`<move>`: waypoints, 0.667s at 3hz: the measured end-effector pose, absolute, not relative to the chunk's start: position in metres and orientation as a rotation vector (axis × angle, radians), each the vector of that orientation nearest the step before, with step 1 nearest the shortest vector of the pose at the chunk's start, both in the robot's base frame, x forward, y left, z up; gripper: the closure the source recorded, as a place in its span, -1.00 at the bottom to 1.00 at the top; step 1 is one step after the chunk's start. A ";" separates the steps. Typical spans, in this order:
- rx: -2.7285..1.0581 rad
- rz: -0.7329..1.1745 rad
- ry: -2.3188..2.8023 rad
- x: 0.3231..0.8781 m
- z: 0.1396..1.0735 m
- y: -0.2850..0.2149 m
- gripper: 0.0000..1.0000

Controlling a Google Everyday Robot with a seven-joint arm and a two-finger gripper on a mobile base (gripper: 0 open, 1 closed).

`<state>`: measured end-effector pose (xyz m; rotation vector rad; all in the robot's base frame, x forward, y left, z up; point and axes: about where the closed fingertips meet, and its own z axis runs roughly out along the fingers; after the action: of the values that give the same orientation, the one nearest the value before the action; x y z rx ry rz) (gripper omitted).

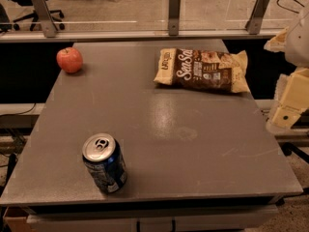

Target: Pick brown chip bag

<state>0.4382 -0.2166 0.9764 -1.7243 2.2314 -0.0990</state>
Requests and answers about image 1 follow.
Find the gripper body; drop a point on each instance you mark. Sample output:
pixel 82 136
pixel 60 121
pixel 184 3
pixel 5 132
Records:
pixel 298 43

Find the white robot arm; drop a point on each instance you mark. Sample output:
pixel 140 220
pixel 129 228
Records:
pixel 293 41

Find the brown chip bag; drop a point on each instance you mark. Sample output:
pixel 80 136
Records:
pixel 203 70

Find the blue soda can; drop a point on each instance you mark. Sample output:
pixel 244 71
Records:
pixel 103 158

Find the red apple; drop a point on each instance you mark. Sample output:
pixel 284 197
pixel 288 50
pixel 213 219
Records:
pixel 69 60

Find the cardboard box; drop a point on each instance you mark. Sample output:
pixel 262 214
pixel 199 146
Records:
pixel 16 219

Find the grey metal rail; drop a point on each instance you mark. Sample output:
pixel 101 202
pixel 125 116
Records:
pixel 104 36

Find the right metal bracket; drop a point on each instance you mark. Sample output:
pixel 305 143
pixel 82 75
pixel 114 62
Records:
pixel 254 24

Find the metal bracket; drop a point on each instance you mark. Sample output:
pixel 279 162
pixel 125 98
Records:
pixel 174 17
pixel 254 24
pixel 48 27

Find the middle metal bracket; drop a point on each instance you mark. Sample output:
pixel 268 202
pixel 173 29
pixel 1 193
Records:
pixel 174 17

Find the left metal bracket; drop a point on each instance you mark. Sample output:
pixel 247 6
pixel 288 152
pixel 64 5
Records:
pixel 48 27

